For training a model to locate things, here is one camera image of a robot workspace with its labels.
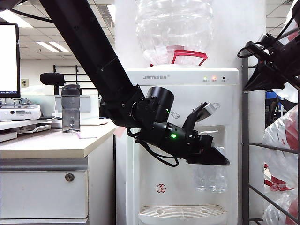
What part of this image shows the blue partition panel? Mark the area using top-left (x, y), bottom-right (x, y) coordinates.
top-left (265, 90), bottom-right (282, 113)

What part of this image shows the grey partition panel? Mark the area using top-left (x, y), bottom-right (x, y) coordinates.
top-left (54, 95), bottom-right (91, 113)

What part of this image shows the grey metal rack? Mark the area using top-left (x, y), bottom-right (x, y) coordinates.
top-left (241, 28), bottom-right (300, 225)

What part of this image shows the fluorescent ceiling light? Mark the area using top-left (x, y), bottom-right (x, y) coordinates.
top-left (36, 41), bottom-right (70, 53)
top-left (0, 10), bottom-right (32, 29)

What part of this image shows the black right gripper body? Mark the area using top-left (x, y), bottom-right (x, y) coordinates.
top-left (259, 52), bottom-right (300, 91)

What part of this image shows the white desk drawer cabinet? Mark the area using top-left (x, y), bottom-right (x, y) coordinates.
top-left (0, 157), bottom-right (90, 225)

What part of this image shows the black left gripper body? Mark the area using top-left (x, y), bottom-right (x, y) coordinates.
top-left (187, 133), bottom-right (215, 160)

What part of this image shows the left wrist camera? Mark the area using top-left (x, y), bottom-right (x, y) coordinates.
top-left (182, 101), bottom-right (216, 137)

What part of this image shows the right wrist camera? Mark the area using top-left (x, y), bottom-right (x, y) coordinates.
top-left (237, 33), bottom-right (276, 63)

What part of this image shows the black chair headrest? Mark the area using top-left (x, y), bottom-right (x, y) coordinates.
top-left (39, 72), bottom-right (66, 96)

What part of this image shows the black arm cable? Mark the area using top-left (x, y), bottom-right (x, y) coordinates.
top-left (126, 127), bottom-right (180, 168)

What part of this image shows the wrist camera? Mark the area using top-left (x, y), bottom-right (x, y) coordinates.
top-left (182, 101), bottom-right (216, 137)
top-left (237, 33), bottom-right (276, 63)

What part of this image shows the white water dispenser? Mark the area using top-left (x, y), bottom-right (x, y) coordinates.
top-left (116, 67), bottom-right (240, 225)

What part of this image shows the white raised desk board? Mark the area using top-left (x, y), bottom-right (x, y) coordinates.
top-left (0, 119), bottom-right (53, 131)

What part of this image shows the dark grey water bottle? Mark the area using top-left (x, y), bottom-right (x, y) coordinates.
top-left (61, 84), bottom-right (82, 133)

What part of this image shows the white drip tray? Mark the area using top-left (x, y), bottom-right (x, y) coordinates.
top-left (138, 205), bottom-right (227, 218)

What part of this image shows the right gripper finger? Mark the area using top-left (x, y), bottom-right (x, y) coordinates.
top-left (243, 62), bottom-right (285, 93)

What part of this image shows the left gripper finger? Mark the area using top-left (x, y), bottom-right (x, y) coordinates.
top-left (186, 146), bottom-right (230, 166)

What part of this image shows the clear plastic mug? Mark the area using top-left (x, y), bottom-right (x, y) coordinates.
top-left (192, 146), bottom-right (229, 193)

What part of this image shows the blue cold water tap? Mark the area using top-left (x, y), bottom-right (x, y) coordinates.
top-left (198, 130), bottom-right (220, 137)

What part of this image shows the long ceiling air grille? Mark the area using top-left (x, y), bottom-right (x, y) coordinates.
top-left (97, 4), bottom-right (111, 28)

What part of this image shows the black computer monitor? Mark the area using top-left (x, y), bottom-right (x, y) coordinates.
top-left (0, 22), bottom-right (21, 98)

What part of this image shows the white RC transmitter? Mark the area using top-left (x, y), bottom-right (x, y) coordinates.
top-left (0, 104), bottom-right (42, 121)

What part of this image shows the black wall shelving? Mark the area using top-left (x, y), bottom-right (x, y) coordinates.
top-left (53, 65), bottom-right (99, 96)

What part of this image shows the clear water jug red handle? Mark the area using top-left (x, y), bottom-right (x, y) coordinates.
top-left (135, 0), bottom-right (214, 68)

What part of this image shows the pink paper packet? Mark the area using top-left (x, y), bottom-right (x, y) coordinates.
top-left (78, 132), bottom-right (98, 140)

